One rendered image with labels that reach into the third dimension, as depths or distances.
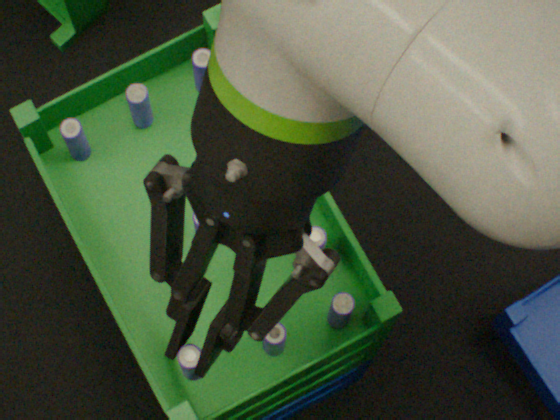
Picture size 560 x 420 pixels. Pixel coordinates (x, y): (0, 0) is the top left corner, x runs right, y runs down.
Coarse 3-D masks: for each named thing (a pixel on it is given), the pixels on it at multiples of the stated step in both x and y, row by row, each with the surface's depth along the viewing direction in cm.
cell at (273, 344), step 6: (276, 330) 97; (282, 330) 97; (270, 336) 97; (276, 336) 97; (282, 336) 97; (264, 342) 99; (270, 342) 97; (276, 342) 97; (282, 342) 97; (264, 348) 101; (270, 348) 99; (276, 348) 99; (282, 348) 100; (270, 354) 102; (276, 354) 102
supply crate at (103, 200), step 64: (128, 64) 104; (128, 128) 108; (64, 192) 106; (128, 192) 106; (128, 256) 105; (128, 320) 103; (320, 320) 104; (384, 320) 96; (192, 384) 102; (256, 384) 102
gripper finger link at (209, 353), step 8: (224, 304) 84; (224, 312) 83; (216, 320) 83; (216, 328) 83; (208, 336) 84; (216, 336) 83; (208, 344) 84; (216, 344) 85; (208, 352) 85; (216, 352) 87; (200, 360) 86; (208, 360) 86; (200, 368) 87; (208, 368) 88; (200, 376) 88
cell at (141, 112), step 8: (128, 88) 102; (136, 88) 102; (144, 88) 102; (128, 96) 102; (136, 96) 102; (144, 96) 102; (136, 104) 102; (144, 104) 102; (136, 112) 104; (144, 112) 104; (152, 112) 107; (136, 120) 106; (144, 120) 106; (152, 120) 107
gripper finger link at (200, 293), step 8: (200, 280) 84; (208, 280) 84; (200, 288) 84; (208, 288) 84; (192, 296) 83; (200, 296) 84; (184, 304) 83; (192, 304) 83; (200, 304) 85; (184, 312) 83; (192, 312) 84; (200, 312) 87; (176, 320) 84; (184, 320) 84; (192, 320) 86; (176, 328) 85; (184, 328) 84; (192, 328) 88; (176, 336) 86; (184, 336) 87; (168, 344) 87; (176, 344) 86; (184, 344) 89; (168, 352) 88; (176, 352) 87
